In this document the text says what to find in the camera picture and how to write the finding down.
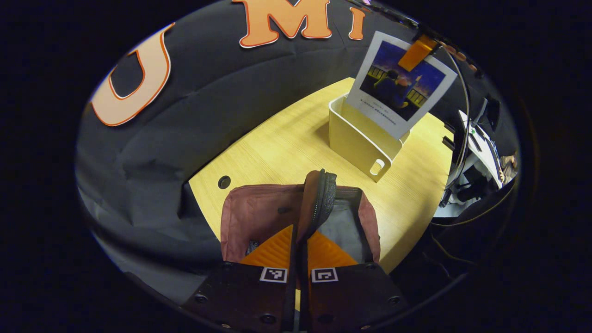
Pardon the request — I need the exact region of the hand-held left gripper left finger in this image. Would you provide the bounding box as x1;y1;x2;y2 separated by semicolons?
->
183;224;297;333

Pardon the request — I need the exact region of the blue picture book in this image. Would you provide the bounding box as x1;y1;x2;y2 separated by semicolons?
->
346;31;458;140

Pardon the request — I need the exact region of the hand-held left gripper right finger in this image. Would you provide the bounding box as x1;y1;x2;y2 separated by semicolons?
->
300;230;408;333

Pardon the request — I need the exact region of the white plastic bookshelf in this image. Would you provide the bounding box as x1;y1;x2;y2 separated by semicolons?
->
328;92;412;183

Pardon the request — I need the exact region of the white equipment stand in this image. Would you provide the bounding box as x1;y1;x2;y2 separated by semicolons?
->
435;97;505;218

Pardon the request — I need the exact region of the maroon schoolbag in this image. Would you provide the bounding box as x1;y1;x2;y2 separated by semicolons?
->
221;169;381;278

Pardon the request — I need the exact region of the thin grey cable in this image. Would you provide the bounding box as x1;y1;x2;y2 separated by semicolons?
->
443;46;471;192

